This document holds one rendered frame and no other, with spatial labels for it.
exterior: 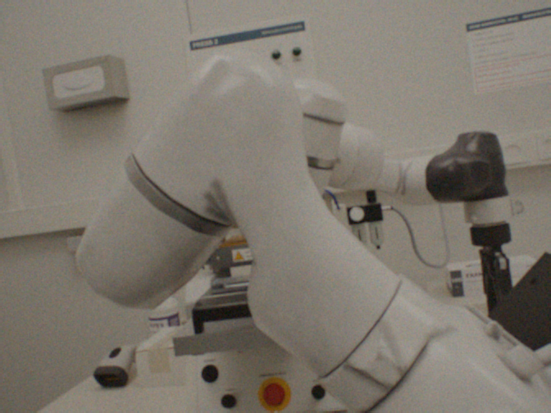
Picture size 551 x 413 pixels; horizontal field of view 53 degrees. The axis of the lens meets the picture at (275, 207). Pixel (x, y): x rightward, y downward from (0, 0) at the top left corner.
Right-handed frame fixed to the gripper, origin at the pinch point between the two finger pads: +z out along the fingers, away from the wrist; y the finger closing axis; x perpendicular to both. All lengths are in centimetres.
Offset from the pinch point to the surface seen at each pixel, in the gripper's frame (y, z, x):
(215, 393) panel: 15, 2, -56
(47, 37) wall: -78, -98, -124
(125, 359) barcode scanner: -10, 2, -84
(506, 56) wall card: -61, -60, 25
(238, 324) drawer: 31, -14, -46
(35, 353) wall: -80, 17, -153
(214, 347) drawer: 34, -12, -49
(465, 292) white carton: -39.1, 2.4, 0.5
